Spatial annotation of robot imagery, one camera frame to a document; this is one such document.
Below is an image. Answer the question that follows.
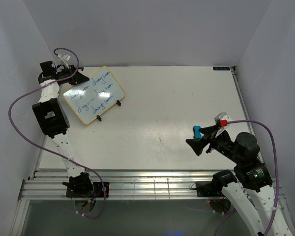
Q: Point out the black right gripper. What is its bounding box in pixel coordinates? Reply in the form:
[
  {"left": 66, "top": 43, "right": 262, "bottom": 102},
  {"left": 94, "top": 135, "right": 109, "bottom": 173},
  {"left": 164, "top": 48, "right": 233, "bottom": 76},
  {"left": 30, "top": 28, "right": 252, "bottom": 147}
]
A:
[{"left": 185, "top": 123, "right": 242, "bottom": 164}]

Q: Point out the blue whiteboard eraser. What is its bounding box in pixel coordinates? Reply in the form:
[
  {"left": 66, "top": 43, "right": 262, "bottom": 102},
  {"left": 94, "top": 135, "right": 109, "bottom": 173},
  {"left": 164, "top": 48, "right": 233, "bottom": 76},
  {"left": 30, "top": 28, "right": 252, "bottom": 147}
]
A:
[{"left": 193, "top": 125, "right": 202, "bottom": 139}]

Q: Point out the yellow framed whiteboard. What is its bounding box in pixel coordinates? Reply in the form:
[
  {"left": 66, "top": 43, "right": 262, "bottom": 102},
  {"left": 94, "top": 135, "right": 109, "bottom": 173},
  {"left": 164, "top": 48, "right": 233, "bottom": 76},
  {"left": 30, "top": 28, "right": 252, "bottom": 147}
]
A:
[{"left": 63, "top": 66, "right": 125, "bottom": 125}]

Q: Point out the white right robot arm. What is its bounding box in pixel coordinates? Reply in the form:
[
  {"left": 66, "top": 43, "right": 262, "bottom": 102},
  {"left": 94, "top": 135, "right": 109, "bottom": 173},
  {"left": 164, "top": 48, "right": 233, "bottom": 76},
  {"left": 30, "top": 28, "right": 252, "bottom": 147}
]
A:
[{"left": 186, "top": 119, "right": 292, "bottom": 236}]

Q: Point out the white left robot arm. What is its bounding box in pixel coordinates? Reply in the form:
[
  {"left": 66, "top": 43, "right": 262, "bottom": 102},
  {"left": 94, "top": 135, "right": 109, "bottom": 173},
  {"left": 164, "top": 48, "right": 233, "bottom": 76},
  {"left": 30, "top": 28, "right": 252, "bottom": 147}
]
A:
[{"left": 32, "top": 61, "right": 94, "bottom": 197}]

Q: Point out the blue label right corner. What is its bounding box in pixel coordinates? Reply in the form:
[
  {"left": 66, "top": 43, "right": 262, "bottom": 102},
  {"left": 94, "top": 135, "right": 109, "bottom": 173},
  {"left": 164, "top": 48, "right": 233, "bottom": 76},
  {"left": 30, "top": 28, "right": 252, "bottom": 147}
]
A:
[{"left": 213, "top": 66, "right": 231, "bottom": 71}]

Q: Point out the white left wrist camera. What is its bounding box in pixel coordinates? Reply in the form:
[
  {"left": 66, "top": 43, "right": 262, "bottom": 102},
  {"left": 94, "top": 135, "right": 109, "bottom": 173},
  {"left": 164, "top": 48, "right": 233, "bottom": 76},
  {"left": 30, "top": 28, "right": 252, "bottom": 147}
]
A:
[{"left": 57, "top": 54, "right": 71, "bottom": 68}]

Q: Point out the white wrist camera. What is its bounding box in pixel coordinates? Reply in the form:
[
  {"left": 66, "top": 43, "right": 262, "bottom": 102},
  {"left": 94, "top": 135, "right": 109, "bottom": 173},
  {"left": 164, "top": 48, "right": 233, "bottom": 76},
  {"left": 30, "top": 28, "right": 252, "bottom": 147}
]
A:
[
  {"left": 214, "top": 112, "right": 232, "bottom": 127},
  {"left": 57, "top": 54, "right": 71, "bottom": 68}
]

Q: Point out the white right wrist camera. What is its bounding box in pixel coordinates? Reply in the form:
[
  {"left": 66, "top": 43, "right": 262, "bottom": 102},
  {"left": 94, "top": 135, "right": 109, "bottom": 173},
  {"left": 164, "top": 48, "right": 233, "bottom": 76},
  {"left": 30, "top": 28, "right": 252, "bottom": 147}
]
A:
[{"left": 214, "top": 112, "right": 232, "bottom": 127}]

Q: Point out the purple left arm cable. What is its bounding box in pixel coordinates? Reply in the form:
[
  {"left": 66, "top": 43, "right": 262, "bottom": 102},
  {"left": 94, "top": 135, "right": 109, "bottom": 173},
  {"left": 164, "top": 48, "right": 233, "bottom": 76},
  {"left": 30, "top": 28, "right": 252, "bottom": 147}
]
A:
[{"left": 8, "top": 48, "right": 108, "bottom": 219}]

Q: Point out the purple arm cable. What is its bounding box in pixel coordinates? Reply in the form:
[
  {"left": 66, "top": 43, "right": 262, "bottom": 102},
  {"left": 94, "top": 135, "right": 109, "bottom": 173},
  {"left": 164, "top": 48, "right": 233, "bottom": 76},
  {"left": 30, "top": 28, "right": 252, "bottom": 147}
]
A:
[
  {"left": 213, "top": 119, "right": 278, "bottom": 236},
  {"left": 8, "top": 48, "right": 108, "bottom": 219}
]

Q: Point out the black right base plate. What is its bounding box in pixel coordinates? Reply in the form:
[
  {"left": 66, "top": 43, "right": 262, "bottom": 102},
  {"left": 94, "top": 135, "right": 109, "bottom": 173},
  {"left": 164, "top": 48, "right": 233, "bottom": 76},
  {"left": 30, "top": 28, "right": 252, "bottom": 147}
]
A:
[{"left": 195, "top": 181, "right": 224, "bottom": 197}]

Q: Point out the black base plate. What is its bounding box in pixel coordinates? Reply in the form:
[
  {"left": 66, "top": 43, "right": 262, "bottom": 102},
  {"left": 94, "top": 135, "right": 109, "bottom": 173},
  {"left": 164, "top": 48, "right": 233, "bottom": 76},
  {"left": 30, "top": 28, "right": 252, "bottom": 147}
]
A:
[
  {"left": 195, "top": 181, "right": 224, "bottom": 197},
  {"left": 65, "top": 182, "right": 104, "bottom": 198}
]

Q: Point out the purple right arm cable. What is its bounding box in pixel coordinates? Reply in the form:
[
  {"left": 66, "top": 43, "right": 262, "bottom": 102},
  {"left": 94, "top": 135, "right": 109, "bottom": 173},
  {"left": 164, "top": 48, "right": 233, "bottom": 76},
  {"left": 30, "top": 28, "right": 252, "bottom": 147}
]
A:
[{"left": 213, "top": 119, "right": 278, "bottom": 236}]

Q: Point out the aluminium rail frame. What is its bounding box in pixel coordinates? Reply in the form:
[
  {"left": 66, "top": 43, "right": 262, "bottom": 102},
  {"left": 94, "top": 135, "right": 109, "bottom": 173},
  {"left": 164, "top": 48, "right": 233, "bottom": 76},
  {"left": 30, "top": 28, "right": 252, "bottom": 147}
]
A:
[{"left": 11, "top": 66, "right": 295, "bottom": 236}]

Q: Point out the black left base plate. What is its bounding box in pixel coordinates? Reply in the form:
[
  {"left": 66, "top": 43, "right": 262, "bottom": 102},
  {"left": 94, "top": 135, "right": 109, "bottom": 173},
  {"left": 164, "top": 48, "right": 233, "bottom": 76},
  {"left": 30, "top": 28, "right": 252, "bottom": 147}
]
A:
[{"left": 65, "top": 182, "right": 104, "bottom": 198}]

